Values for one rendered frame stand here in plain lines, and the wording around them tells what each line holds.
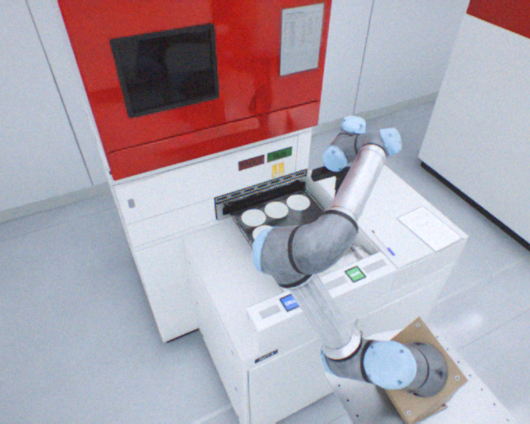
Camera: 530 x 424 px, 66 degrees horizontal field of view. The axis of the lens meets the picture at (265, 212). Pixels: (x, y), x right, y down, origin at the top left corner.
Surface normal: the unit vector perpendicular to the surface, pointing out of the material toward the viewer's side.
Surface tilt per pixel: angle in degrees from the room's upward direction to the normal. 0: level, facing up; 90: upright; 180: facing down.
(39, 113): 90
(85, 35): 90
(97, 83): 90
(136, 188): 90
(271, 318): 0
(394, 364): 41
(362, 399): 0
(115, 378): 0
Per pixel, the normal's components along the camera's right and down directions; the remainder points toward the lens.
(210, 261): 0.01, -0.73
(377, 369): -0.57, -0.33
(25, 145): 0.45, 0.62
